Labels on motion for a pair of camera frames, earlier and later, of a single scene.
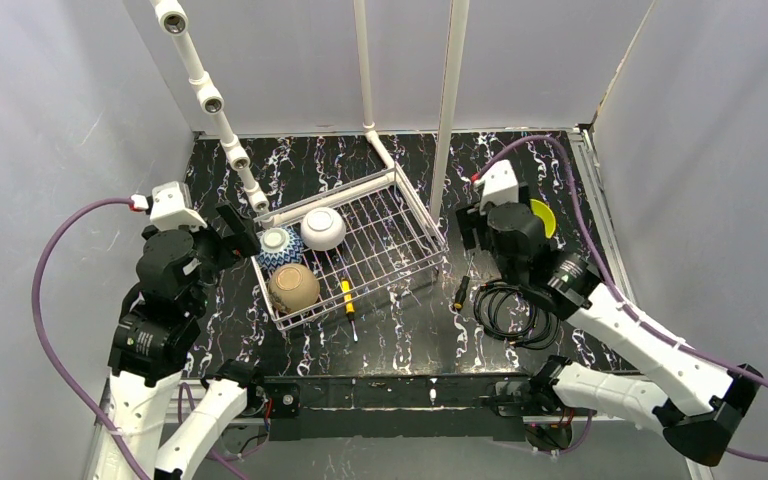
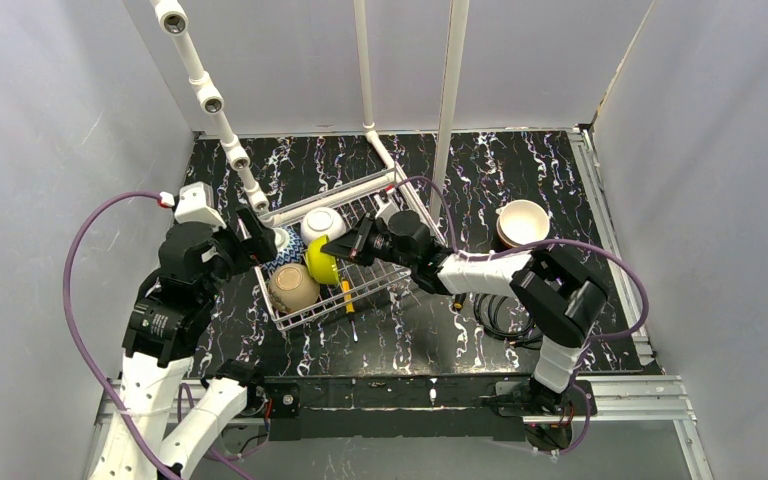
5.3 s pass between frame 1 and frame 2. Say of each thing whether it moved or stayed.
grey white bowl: stayed
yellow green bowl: moved
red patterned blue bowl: stayed
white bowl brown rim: stayed
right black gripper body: moved
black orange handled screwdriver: stayed
